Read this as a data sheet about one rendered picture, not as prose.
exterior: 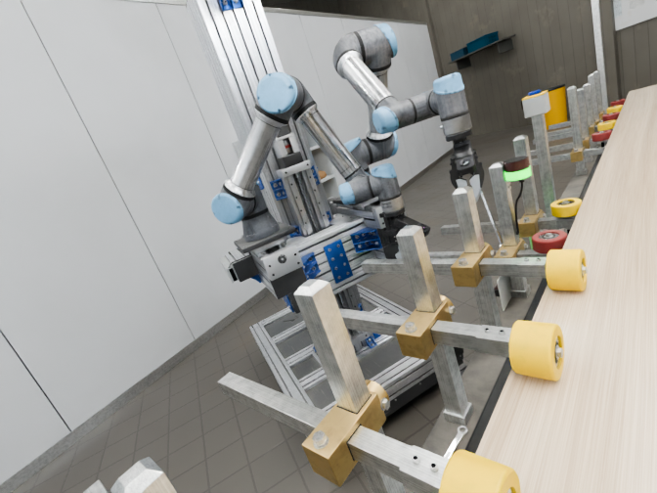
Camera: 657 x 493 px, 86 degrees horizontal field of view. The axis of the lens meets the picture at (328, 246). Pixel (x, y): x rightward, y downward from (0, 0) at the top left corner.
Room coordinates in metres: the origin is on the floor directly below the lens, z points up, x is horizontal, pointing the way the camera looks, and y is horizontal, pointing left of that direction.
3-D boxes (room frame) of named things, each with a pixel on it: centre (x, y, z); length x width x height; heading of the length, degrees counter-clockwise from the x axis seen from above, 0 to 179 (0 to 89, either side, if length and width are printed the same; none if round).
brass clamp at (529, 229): (1.09, -0.67, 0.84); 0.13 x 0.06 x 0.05; 133
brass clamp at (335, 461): (0.41, 0.05, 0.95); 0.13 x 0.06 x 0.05; 133
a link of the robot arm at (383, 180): (1.15, -0.24, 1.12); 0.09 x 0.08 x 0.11; 73
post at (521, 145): (1.11, -0.69, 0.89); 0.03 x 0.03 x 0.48; 43
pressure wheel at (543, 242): (0.83, -0.55, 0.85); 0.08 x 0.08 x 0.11
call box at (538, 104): (1.29, -0.88, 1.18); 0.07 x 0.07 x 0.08; 43
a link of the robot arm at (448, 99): (1.01, -0.45, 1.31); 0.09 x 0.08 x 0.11; 8
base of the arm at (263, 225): (1.44, 0.24, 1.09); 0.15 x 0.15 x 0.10
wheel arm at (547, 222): (1.15, -0.59, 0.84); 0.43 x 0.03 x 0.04; 43
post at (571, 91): (1.80, -1.41, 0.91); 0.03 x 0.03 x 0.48; 43
